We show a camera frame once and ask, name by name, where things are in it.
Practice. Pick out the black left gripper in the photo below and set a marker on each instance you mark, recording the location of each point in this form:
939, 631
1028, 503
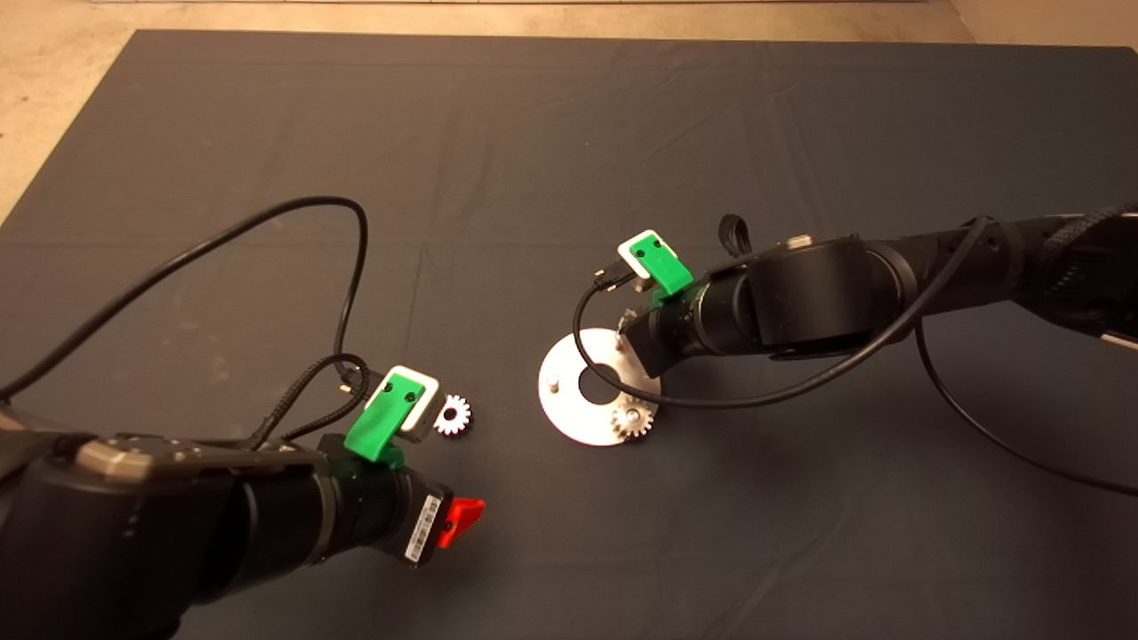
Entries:
382, 511

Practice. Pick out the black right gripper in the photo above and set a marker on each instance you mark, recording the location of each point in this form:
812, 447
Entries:
671, 329

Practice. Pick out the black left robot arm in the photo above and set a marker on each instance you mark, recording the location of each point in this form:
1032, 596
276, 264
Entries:
133, 533

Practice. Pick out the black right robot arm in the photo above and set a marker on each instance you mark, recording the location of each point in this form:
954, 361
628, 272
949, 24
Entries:
827, 293

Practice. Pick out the round metal carrier plate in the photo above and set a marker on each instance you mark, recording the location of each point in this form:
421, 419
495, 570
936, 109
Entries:
569, 418

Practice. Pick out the dark grey table cloth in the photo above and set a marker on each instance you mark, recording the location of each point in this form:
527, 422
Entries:
569, 133

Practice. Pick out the green right camera mount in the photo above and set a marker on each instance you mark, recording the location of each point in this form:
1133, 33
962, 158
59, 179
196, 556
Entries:
662, 267

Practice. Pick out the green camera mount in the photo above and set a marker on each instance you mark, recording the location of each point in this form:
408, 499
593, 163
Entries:
378, 422
662, 267

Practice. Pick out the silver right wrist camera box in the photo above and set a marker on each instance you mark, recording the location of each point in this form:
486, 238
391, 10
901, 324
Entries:
627, 242

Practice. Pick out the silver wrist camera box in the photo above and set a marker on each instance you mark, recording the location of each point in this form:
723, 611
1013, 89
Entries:
627, 242
422, 409

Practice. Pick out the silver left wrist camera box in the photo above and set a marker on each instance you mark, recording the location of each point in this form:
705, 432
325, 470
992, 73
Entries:
422, 409

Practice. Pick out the green left camera mount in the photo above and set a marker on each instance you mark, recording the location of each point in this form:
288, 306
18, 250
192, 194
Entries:
378, 422

